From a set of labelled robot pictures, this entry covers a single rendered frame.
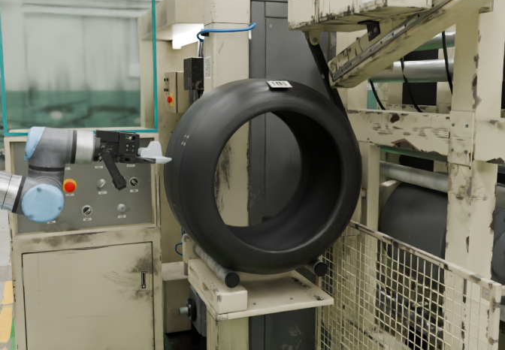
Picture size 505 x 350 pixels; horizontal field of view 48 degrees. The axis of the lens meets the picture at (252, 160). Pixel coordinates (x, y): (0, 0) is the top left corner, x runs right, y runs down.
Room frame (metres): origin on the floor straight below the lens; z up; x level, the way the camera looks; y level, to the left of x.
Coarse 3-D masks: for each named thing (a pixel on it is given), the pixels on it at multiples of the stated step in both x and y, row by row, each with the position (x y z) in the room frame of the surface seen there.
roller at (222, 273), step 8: (200, 248) 1.80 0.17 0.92; (200, 256) 1.78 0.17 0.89; (208, 256) 1.71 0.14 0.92; (208, 264) 1.68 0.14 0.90; (216, 264) 1.62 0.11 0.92; (216, 272) 1.60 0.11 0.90; (224, 272) 1.55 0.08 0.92; (232, 272) 1.54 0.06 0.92; (224, 280) 1.53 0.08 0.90; (232, 280) 1.53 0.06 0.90
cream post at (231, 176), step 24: (216, 0) 1.90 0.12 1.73; (240, 0) 1.93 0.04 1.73; (216, 24) 1.90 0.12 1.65; (240, 24) 1.93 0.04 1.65; (216, 48) 1.90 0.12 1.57; (240, 48) 1.93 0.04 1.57; (216, 72) 1.90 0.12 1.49; (240, 72) 1.93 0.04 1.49; (240, 144) 1.93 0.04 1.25; (216, 168) 1.90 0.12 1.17; (240, 168) 1.93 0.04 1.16; (216, 192) 1.90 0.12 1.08; (240, 192) 1.93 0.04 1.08; (240, 216) 1.93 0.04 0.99; (216, 336) 1.90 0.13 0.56; (240, 336) 1.93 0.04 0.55
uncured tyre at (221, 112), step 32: (224, 96) 1.55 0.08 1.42; (256, 96) 1.53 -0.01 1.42; (288, 96) 1.56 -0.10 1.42; (320, 96) 1.63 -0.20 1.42; (192, 128) 1.52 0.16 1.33; (224, 128) 1.50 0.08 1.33; (320, 128) 1.86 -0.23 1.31; (192, 160) 1.49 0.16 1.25; (320, 160) 1.89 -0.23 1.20; (352, 160) 1.63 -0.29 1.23; (192, 192) 1.48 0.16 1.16; (320, 192) 1.87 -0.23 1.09; (352, 192) 1.64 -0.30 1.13; (192, 224) 1.50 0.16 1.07; (224, 224) 1.49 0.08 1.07; (288, 224) 1.86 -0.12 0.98; (320, 224) 1.78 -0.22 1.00; (224, 256) 1.52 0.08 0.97; (256, 256) 1.53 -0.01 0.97; (288, 256) 1.56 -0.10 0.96
